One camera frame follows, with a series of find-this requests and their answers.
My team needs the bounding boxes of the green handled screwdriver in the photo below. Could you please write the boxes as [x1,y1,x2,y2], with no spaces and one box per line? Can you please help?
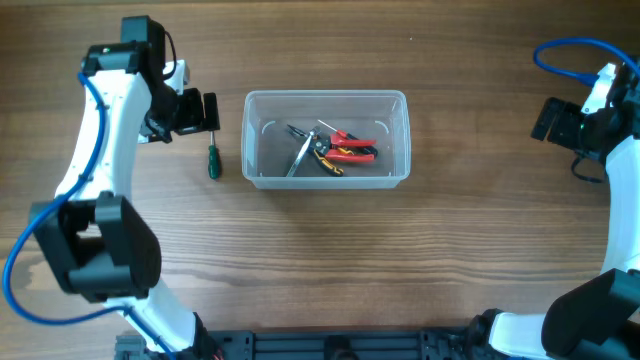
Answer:
[208,131,222,180]

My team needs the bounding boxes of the small silver wrench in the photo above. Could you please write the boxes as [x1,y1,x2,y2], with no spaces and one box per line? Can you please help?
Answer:
[286,127,320,177]

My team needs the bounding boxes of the orange black needle-nose pliers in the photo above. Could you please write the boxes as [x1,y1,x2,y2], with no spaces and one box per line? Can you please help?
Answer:
[307,130,353,177]

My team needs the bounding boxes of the black red precision screwdriver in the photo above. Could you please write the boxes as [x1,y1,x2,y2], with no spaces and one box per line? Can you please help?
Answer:
[318,119,378,158]

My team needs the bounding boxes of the red handled cutting pliers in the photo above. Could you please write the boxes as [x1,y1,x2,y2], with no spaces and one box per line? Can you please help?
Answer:
[310,133,377,163]

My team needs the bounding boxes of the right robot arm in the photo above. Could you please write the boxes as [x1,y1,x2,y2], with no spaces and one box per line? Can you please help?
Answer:
[462,58,639,359]

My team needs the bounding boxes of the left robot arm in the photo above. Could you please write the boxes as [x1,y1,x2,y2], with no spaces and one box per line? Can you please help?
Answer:
[25,16,223,359]

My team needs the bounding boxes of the clear plastic container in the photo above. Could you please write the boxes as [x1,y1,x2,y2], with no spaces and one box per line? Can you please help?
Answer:
[242,90,411,190]

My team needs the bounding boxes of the blue left camera cable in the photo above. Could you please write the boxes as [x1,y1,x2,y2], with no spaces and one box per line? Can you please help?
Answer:
[1,72,176,360]

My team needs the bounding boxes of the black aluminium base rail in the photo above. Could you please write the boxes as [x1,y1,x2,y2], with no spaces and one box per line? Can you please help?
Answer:
[114,326,501,360]

